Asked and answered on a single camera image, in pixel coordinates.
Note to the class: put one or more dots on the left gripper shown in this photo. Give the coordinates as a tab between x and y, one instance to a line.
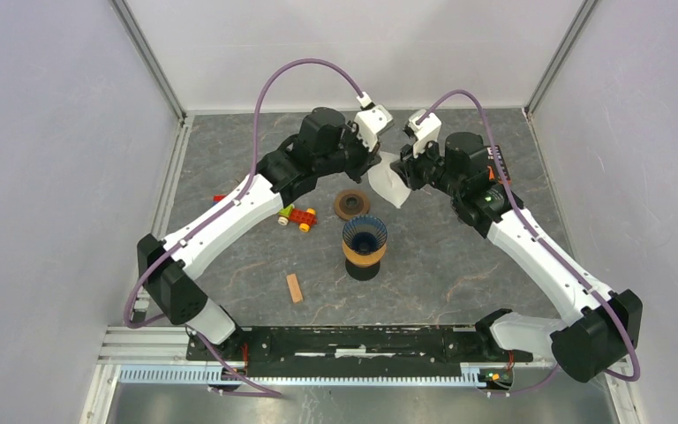
367	157

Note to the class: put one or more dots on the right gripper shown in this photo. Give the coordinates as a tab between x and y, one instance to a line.
408	166

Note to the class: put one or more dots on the blue ribbed plastic dripper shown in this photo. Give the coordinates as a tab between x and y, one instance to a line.
365	234

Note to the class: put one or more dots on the light wooden ring holder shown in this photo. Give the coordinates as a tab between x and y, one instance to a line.
362	260

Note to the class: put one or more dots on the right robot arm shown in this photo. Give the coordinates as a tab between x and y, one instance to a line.
597	328

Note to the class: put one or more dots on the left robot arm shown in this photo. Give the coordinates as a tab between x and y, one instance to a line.
326	143

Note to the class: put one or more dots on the orange black coffee filter box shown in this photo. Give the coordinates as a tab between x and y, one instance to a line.
496	166

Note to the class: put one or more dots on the colourful toy brick car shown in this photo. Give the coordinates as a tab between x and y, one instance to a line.
304	219

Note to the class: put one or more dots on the small wooden block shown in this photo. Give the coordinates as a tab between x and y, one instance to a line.
294	288

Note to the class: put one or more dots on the blue red toy brick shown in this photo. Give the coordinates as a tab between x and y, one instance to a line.
218	198

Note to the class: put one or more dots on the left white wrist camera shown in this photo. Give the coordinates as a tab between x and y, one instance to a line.
371	121

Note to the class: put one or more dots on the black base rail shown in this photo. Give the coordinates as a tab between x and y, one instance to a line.
355	351

